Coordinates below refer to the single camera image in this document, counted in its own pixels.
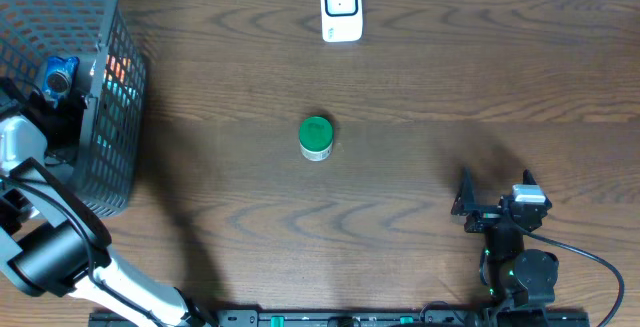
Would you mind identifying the blue Oreo cookie pack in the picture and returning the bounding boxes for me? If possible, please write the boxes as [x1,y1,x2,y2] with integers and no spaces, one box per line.
[42,56,80,106]

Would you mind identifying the orange snack packet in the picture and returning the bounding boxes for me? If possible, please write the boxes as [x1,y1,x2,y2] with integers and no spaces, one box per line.
[104,55,131,83]

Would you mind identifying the green lidded jar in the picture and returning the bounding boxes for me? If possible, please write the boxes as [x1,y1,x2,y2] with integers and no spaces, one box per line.
[299,116,334,162]

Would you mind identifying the mint green wipes pack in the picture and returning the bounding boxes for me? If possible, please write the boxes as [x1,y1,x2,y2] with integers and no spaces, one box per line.
[97,81,139,151]

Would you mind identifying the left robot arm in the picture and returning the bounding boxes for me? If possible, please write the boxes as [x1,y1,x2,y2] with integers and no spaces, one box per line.
[1,77,218,326]

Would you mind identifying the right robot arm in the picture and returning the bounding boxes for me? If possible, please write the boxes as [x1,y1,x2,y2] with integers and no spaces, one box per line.
[451,170,559,327]

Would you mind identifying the white barcode scanner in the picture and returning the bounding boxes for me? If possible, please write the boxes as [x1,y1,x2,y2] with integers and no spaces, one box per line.
[320,0,364,43]

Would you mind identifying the dark grey plastic basket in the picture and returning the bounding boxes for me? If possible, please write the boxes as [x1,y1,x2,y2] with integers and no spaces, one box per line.
[1,0,147,217]

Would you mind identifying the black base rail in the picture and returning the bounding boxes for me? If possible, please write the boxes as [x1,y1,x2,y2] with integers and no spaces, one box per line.
[214,307,590,327]

